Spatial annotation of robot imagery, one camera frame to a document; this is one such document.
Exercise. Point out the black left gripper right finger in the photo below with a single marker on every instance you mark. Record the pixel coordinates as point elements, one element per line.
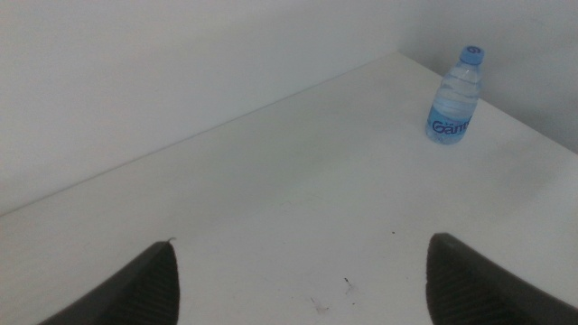
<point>469,289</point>

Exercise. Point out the clear water bottle blue cap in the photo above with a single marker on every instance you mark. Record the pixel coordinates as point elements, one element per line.
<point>454,104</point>

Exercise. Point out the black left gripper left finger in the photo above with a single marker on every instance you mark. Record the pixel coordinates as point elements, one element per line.
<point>144,289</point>

